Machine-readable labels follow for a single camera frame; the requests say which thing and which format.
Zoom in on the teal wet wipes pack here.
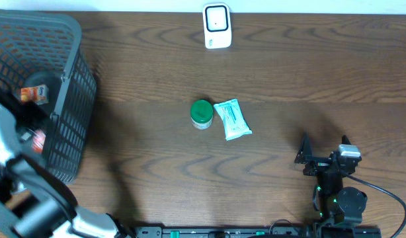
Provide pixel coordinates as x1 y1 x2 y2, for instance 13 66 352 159
214 99 253 141

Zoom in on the green lid jar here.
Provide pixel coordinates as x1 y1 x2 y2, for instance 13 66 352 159
190 100 214 130

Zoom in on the red Top snack bag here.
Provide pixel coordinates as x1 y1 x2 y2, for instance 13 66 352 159
32 130 46 154

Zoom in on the small orange snack packet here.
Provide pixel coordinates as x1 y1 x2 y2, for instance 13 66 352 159
20 85 49 105

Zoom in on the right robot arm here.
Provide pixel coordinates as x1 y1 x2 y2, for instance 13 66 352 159
294 134 367 237

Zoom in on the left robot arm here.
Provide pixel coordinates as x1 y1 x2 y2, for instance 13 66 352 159
0 87 136 237

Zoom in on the white barcode scanner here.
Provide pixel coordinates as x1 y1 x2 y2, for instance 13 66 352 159
202 3 232 50

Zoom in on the grey plastic shopping basket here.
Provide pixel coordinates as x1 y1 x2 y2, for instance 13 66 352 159
0 9 97 184

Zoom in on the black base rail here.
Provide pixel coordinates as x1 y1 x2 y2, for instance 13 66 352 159
134 225 382 238

